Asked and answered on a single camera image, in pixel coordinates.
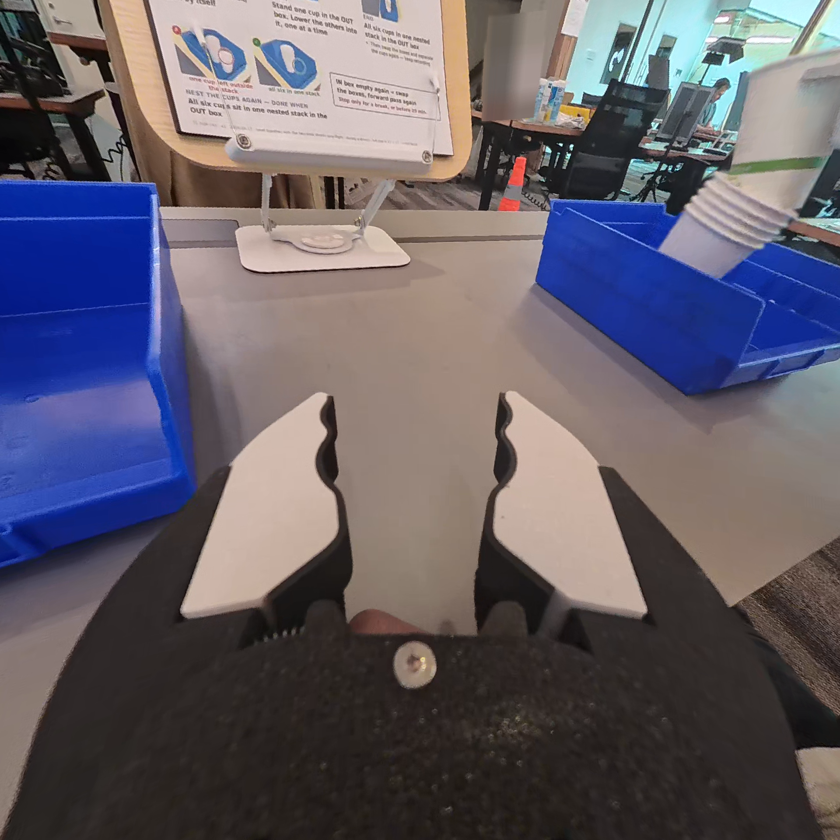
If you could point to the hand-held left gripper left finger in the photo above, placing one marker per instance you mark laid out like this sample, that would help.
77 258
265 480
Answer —
269 525

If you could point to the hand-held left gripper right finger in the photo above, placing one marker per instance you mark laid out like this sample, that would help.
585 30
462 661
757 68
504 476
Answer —
564 525

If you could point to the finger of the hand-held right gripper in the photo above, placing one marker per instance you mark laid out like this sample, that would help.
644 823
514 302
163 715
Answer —
835 111

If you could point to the white paper cup green band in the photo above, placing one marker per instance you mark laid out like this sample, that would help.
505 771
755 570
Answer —
768 124

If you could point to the blue plastic bin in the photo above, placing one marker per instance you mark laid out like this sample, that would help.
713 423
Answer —
79 394
643 315

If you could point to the person's left hand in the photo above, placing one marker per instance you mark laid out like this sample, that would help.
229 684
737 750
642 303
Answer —
380 622

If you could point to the grey computer monitor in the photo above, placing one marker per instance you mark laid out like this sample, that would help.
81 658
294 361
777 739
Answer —
686 111

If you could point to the dark desk wooden top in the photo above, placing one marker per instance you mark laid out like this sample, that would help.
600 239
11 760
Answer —
682 152
46 102
518 124

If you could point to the black office chair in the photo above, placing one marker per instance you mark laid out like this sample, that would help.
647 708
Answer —
610 144

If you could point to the white blue bottle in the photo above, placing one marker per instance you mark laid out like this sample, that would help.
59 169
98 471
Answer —
543 102
559 102

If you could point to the orange traffic cone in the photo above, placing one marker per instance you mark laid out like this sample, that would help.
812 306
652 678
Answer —
513 190

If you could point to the tan cardboard box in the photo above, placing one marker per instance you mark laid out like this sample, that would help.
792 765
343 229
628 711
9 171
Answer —
210 190

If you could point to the wooden document board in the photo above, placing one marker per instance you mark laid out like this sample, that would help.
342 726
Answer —
131 98

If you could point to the printed instruction sheet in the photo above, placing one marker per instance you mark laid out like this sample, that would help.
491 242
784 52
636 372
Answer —
315 65

